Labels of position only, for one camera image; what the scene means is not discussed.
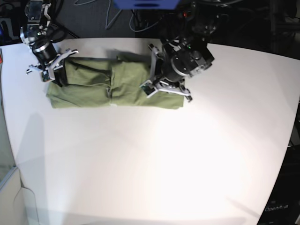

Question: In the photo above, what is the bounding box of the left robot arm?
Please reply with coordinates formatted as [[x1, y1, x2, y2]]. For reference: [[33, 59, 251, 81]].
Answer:
[[140, 0, 230, 101]]

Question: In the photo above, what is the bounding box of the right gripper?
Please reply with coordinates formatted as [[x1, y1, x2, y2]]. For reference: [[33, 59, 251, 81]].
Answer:
[[26, 42, 79, 87]]

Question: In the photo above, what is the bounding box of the blue box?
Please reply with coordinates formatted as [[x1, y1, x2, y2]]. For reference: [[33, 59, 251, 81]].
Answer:
[[113, 0, 180, 10]]

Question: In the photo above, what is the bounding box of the black OpenArm box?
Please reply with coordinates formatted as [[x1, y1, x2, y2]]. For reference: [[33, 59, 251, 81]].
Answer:
[[258, 146, 300, 225]]

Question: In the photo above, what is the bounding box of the green T-shirt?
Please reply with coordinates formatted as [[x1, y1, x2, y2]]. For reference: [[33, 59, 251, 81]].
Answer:
[[46, 54, 184, 109]]

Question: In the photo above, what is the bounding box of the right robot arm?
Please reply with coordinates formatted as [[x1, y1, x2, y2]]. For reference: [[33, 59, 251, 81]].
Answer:
[[20, 0, 79, 87]]

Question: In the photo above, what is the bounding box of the white cabinet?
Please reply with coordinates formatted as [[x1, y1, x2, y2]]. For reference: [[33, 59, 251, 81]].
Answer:
[[0, 167, 39, 225]]

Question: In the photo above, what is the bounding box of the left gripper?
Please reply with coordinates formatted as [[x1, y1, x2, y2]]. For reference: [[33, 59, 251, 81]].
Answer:
[[140, 44, 193, 102]]

